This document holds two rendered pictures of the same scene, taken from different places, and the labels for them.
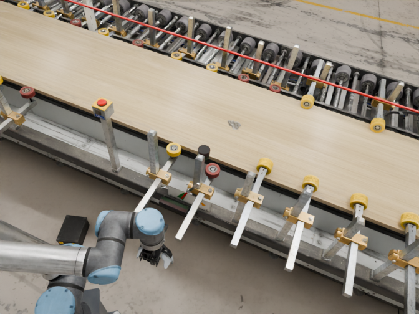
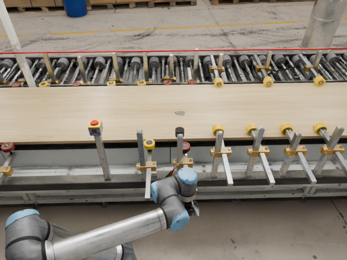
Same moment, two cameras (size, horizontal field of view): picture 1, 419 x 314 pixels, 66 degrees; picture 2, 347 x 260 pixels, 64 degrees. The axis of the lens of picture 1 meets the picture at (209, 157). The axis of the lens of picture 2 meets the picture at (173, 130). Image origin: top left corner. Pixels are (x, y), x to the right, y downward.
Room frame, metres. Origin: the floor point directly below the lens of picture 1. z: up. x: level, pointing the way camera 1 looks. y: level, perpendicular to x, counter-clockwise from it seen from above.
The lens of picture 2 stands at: (-0.25, 0.48, 2.29)
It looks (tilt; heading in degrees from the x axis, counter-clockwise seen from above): 42 degrees down; 342
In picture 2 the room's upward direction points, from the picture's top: straight up
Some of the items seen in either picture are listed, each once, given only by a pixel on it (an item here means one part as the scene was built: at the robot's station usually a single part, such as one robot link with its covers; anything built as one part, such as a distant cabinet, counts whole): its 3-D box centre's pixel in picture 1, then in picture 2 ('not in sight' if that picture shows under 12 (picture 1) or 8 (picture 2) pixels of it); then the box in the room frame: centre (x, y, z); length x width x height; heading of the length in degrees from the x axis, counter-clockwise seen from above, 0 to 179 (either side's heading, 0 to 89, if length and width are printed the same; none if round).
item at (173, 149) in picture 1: (173, 153); (149, 147); (1.14, 0.20, 0.85); 0.08 x 0.08 x 0.11
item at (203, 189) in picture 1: (201, 189); (182, 162); (0.93, 0.02, 0.85); 0.14 x 0.06 x 0.05; 73
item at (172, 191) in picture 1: (189, 199); (175, 175); (0.92, 0.08, 0.75); 0.26 x 0.01 x 0.10; 73
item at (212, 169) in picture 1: (211, 174); (184, 150); (1.03, -0.03, 0.85); 0.08 x 0.08 x 0.11
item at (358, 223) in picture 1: (338, 243); (288, 158); (0.72, -0.68, 0.87); 0.04 x 0.04 x 0.48; 73
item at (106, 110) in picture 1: (103, 109); (95, 128); (1.08, 0.53, 1.18); 0.07 x 0.07 x 0.08; 73
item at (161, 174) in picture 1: (158, 175); (146, 166); (1.00, 0.26, 0.82); 0.14 x 0.06 x 0.05; 73
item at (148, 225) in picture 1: (149, 227); (186, 181); (0.49, 0.17, 1.25); 0.10 x 0.09 x 0.12; 96
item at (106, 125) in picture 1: (111, 144); (102, 157); (1.08, 0.53, 0.93); 0.05 x 0.05 x 0.45; 73
